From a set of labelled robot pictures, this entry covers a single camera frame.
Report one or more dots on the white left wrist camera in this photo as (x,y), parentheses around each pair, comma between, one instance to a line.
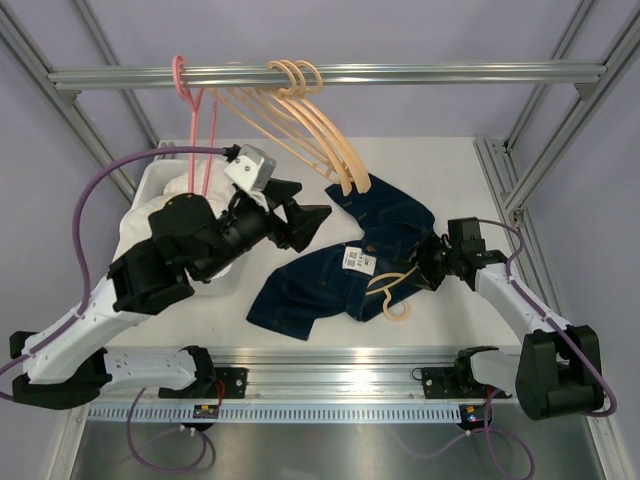
(251,170)

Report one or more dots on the white plastic basket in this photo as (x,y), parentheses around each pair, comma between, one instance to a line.
(162,180)

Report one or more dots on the aluminium hanging rail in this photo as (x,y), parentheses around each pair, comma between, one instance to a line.
(542,72)

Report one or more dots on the dark navy skirt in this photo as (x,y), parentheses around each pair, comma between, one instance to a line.
(335,279)

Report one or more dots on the white slotted cable duct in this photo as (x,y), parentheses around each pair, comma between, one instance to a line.
(278,413)

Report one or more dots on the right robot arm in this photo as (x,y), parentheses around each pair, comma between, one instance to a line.
(558,371)

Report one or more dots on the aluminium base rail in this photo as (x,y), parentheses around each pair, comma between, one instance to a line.
(330,372)

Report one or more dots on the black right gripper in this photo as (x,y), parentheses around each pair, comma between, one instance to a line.
(430,243)

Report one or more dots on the aluminium frame strut right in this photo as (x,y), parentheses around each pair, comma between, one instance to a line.
(606,32)

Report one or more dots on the aluminium frame strut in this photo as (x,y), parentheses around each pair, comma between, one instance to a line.
(606,32)
(50,82)

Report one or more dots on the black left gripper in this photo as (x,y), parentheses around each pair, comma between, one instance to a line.
(304,219)

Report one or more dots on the aluminium frame strut left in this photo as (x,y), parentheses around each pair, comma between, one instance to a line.
(50,82)

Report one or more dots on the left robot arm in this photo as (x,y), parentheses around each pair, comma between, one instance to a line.
(71,364)

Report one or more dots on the white pleated skirt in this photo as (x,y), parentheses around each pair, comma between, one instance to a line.
(189,236)

